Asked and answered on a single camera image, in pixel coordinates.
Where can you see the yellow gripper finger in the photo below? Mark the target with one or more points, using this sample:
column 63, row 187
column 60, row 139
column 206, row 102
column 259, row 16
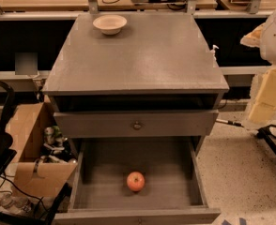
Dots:
column 253, row 38
column 265, row 101

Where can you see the red apple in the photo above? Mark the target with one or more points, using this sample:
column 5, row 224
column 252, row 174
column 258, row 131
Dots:
column 135, row 181

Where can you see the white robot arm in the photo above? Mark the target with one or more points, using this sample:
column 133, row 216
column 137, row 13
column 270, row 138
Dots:
column 267, row 51

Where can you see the grey drawer cabinet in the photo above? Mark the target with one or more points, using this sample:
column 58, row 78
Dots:
column 159, row 62

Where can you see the white pump bottle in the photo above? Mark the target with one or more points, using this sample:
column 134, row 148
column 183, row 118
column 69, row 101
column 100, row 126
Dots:
column 214, row 51

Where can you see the black tripod stand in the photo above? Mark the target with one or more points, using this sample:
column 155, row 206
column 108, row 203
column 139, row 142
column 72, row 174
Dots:
column 266, row 135

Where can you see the white bowl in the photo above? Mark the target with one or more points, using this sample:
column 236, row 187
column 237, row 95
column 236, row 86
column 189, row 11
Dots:
column 110, row 24

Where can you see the items in cardboard box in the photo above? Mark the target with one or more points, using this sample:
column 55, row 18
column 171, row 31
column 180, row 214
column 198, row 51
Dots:
column 56, row 148

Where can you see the cardboard box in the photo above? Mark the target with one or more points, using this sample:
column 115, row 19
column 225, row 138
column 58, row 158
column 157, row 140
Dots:
column 26, row 127

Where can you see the black chair frame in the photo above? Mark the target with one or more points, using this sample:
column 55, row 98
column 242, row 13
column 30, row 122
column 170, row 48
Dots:
column 6, row 140

